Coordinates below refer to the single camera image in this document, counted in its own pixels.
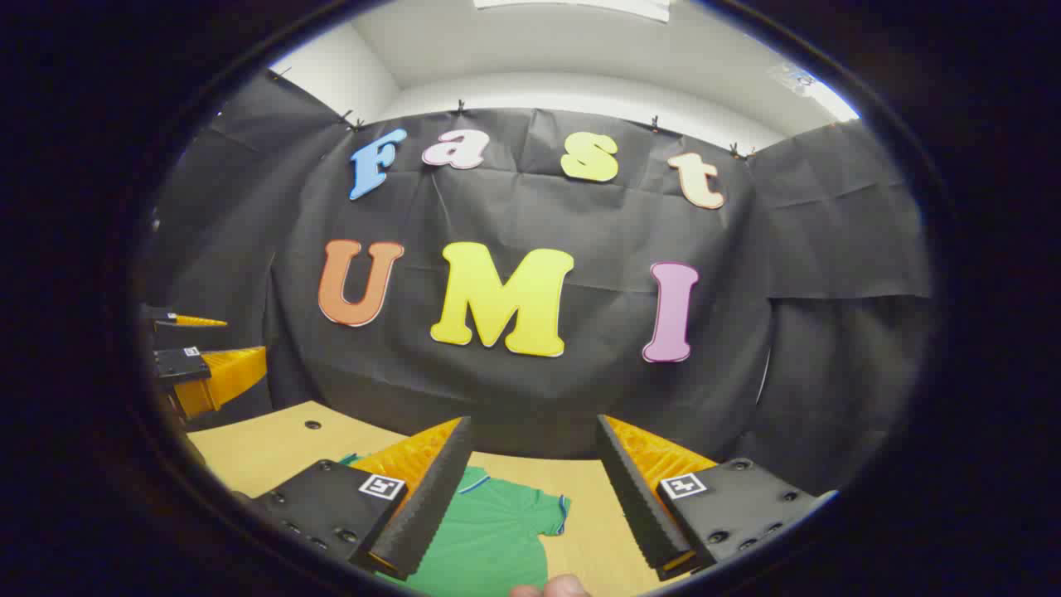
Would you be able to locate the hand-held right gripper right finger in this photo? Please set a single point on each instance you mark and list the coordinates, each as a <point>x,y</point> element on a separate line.
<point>634,497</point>

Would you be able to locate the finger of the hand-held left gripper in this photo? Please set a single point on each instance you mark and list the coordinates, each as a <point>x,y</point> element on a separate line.
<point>224,377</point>
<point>195,320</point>

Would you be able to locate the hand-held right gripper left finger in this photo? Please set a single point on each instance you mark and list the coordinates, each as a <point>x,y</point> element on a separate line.
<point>431,506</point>

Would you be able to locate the green T-shirt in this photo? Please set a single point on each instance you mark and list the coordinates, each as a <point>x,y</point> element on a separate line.
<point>497,539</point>

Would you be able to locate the black backdrop cloth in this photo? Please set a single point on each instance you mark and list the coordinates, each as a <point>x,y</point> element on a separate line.
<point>580,390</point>

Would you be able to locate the white ceiling light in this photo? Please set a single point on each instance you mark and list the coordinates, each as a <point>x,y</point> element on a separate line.
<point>580,7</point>

